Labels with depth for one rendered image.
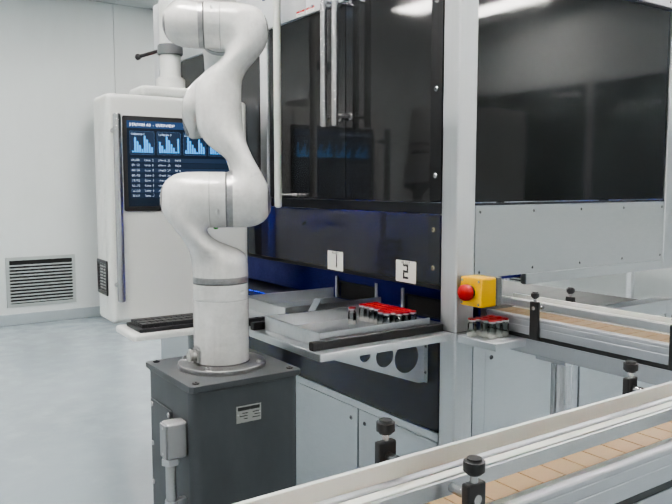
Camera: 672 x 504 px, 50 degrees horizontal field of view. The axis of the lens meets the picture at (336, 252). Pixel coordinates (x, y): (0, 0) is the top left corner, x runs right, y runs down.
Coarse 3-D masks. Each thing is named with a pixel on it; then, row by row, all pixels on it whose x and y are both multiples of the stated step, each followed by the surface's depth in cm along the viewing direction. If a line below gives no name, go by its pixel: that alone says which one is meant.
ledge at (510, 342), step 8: (464, 336) 178; (480, 336) 178; (512, 336) 178; (472, 344) 175; (480, 344) 173; (488, 344) 171; (496, 344) 169; (504, 344) 171; (512, 344) 173; (520, 344) 174
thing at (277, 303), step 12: (324, 288) 236; (252, 300) 214; (264, 300) 224; (276, 300) 226; (288, 300) 229; (300, 300) 231; (312, 300) 232; (324, 300) 232; (336, 300) 232; (348, 300) 211; (360, 300) 213; (372, 300) 216; (264, 312) 208; (276, 312) 202; (288, 312) 199
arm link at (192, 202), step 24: (168, 192) 148; (192, 192) 147; (216, 192) 148; (168, 216) 148; (192, 216) 148; (216, 216) 149; (192, 240) 148; (216, 240) 154; (192, 264) 153; (216, 264) 149; (240, 264) 152
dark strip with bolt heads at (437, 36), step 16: (432, 0) 181; (432, 16) 182; (432, 32) 182; (432, 48) 182; (432, 64) 182; (432, 80) 183; (432, 96) 183; (432, 112) 183; (432, 128) 184; (432, 144) 184; (432, 160) 184; (432, 176) 185; (432, 192) 185
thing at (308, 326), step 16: (272, 320) 182; (288, 320) 189; (304, 320) 192; (320, 320) 195; (336, 320) 197; (416, 320) 181; (288, 336) 176; (304, 336) 170; (320, 336) 165; (336, 336) 167
